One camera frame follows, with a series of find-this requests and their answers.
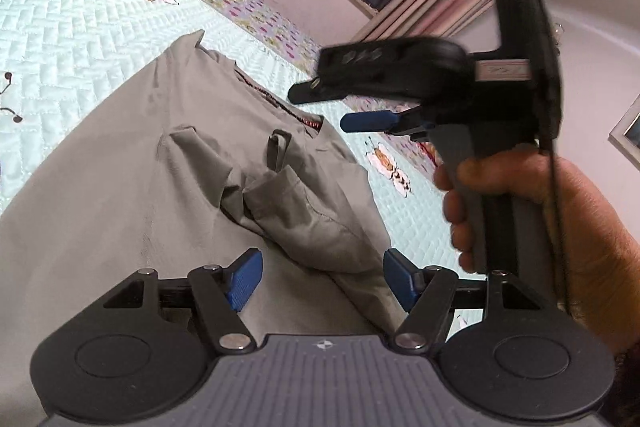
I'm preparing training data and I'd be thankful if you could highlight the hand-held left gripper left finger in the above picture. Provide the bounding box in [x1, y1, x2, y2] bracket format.
[102, 247, 264, 354]

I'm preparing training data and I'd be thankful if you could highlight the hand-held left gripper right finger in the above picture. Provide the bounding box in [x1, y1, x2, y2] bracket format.
[382, 248, 551, 353]

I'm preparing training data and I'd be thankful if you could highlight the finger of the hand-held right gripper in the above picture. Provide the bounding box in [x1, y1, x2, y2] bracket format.
[339, 107, 436, 142]
[287, 76, 351, 105]

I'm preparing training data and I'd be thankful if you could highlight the grey t-shirt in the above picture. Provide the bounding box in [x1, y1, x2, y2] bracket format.
[0, 29, 416, 408]

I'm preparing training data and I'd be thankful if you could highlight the person's right hand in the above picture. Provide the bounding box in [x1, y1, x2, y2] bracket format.
[432, 144, 640, 353]

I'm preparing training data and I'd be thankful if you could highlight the white framed picture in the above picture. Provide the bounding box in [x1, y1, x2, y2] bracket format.
[609, 94, 640, 155]

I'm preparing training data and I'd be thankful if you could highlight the bee-print quilted bedspread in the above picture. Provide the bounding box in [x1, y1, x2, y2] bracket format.
[0, 0, 481, 338]

